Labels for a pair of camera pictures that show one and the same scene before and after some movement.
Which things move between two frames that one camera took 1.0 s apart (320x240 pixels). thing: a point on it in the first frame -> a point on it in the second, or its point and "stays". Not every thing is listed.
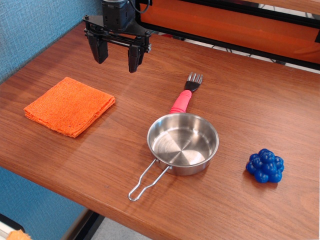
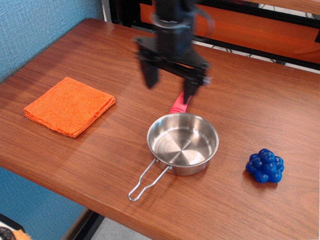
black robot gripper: (118, 24) -> (173, 48)
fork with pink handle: (182, 101) stays
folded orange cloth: (68, 107) stays
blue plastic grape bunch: (265, 166) stays
